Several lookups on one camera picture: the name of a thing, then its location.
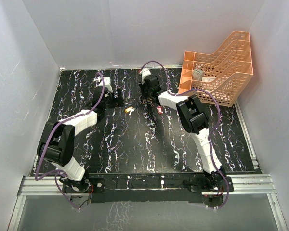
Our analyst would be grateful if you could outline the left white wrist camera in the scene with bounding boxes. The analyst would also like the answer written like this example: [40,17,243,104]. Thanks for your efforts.
[95,77,113,92]

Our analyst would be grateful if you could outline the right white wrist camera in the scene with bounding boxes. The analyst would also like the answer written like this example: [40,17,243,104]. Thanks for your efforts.
[139,68,151,78]

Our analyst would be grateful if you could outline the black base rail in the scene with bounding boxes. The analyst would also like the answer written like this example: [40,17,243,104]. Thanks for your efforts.
[86,172,234,205]

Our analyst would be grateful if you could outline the large silver keyring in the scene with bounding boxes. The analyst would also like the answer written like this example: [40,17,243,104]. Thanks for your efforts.
[139,96,153,105]

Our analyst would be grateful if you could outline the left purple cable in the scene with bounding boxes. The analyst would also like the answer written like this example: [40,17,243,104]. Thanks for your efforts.
[34,71,105,210]

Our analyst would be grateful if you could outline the orange plastic file organizer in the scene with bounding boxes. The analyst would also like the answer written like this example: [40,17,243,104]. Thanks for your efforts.
[178,31,253,107]

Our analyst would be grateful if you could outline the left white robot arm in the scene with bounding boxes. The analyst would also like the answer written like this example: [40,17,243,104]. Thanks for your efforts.
[37,85,124,192]

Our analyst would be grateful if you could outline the yellow capped key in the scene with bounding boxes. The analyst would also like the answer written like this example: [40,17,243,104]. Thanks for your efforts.
[124,107,135,115]

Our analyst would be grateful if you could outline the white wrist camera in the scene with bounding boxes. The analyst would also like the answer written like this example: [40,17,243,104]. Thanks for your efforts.
[139,68,151,78]
[95,77,113,92]

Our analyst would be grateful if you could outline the white papers in organizer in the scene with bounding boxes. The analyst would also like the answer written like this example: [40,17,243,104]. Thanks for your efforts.
[202,77,217,82]

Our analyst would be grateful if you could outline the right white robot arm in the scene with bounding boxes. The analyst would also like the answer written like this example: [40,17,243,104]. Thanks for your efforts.
[139,71,229,192]

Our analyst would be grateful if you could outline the small box in organizer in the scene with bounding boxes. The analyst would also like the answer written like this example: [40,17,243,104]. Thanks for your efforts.
[192,68,204,81]

